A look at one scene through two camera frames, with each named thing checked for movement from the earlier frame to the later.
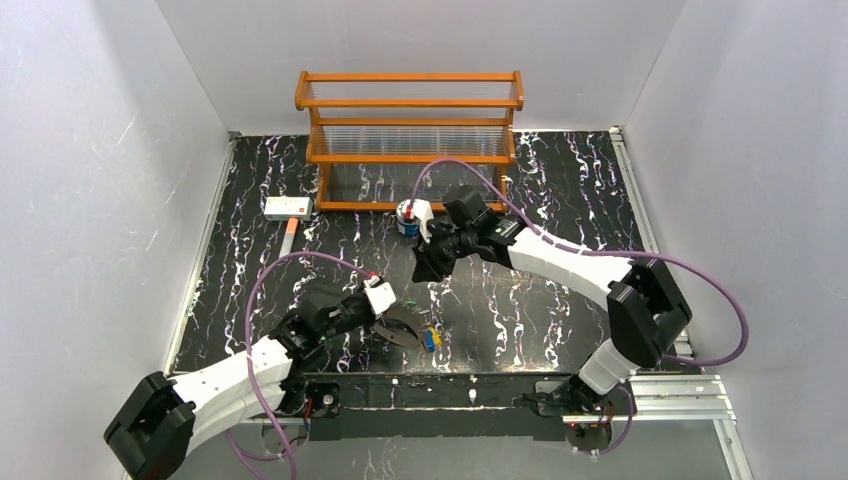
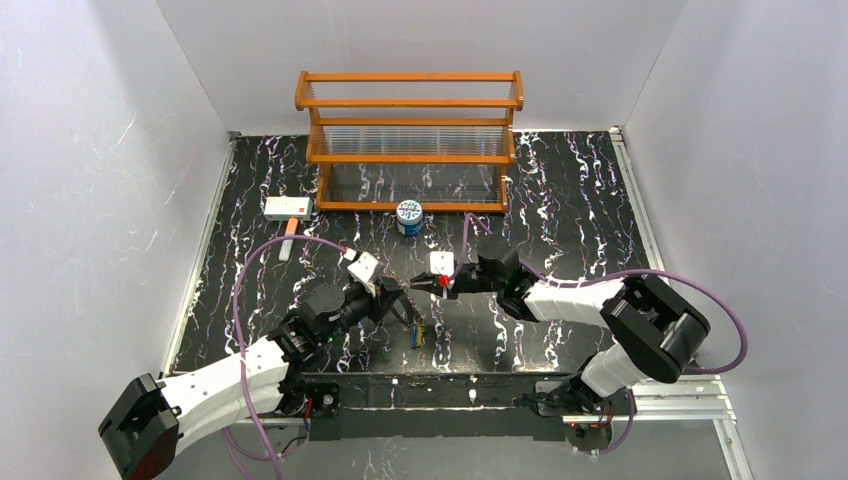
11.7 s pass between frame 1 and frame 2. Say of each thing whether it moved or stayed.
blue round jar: stayed
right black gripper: moved
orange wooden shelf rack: stayed
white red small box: stayed
